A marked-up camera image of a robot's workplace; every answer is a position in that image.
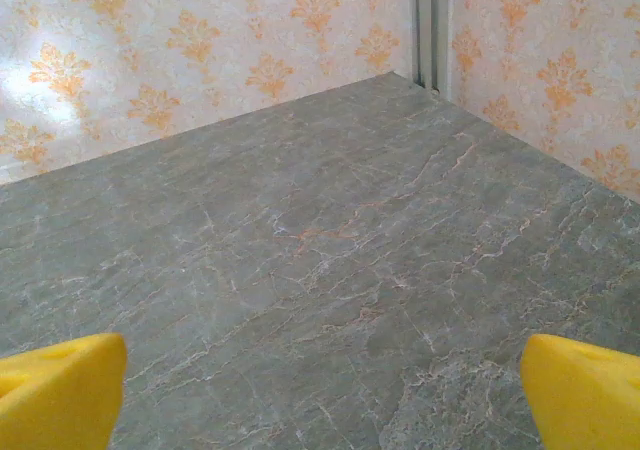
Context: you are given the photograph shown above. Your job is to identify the aluminium corner post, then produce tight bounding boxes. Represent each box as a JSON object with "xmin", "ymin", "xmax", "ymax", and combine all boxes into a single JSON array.
[{"xmin": 409, "ymin": 0, "xmax": 454, "ymax": 96}]

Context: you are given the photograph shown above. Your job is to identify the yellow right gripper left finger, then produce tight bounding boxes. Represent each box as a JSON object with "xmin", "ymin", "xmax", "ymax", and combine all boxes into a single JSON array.
[{"xmin": 0, "ymin": 333, "xmax": 127, "ymax": 450}]

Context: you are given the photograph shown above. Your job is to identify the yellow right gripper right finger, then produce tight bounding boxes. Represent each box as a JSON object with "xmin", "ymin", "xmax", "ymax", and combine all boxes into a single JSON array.
[{"xmin": 519, "ymin": 333, "xmax": 640, "ymax": 450}]

